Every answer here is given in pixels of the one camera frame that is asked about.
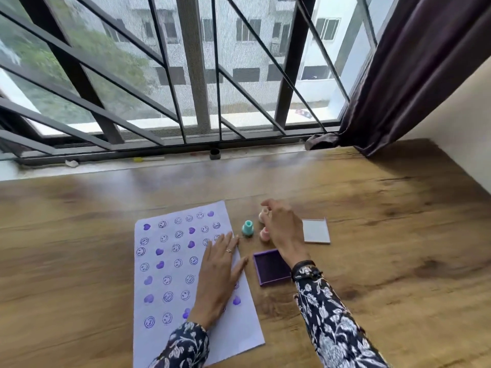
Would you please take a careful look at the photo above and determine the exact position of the person's left hand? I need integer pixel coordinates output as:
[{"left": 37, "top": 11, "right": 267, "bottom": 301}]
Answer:
[{"left": 188, "top": 232, "right": 249, "bottom": 330}]

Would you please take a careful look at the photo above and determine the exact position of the person's right hand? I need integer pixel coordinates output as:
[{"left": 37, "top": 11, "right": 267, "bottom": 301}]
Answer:
[{"left": 260, "top": 199, "right": 310, "bottom": 269}]

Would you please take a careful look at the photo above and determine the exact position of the white paper with purple stamps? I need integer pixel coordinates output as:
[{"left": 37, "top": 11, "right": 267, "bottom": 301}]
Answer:
[{"left": 133, "top": 200, "right": 266, "bottom": 368}]

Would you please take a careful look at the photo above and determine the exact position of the person's left forearm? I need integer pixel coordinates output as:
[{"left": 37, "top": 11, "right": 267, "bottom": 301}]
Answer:
[{"left": 148, "top": 322, "right": 211, "bottom": 368}]

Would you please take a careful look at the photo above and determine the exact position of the person's right forearm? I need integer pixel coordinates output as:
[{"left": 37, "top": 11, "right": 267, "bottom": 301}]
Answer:
[{"left": 293, "top": 266, "right": 389, "bottom": 368}]

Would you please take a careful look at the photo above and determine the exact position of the purple ink pad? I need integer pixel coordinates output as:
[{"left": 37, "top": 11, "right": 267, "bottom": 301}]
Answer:
[{"left": 253, "top": 248, "right": 293, "bottom": 286}]

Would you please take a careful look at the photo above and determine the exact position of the white ink pad lid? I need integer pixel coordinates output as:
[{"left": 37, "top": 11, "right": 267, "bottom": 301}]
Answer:
[{"left": 302, "top": 218, "right": 331, "bottom": 245}]

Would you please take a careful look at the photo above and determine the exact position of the black metal window grille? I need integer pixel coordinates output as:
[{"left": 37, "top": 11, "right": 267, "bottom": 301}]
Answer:
[{"left": 0, "top": 0, "right": 380, "bottom": 166}]

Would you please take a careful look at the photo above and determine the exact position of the white building outside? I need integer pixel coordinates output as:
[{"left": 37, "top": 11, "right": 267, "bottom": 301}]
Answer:
[{"left": 102, "top": 0, "right": 371, "bottom": 116}]

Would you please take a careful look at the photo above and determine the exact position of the dark purple curtain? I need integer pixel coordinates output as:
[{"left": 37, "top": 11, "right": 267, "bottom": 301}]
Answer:
[{"left": 305, "top": 0, "right": 491, "bottom": 158}]

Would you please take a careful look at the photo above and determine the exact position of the green tree outside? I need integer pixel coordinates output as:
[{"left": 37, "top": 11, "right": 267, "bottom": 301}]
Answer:
[{"left": 0, "top": 0, "right": 156, "bottom": 125}]

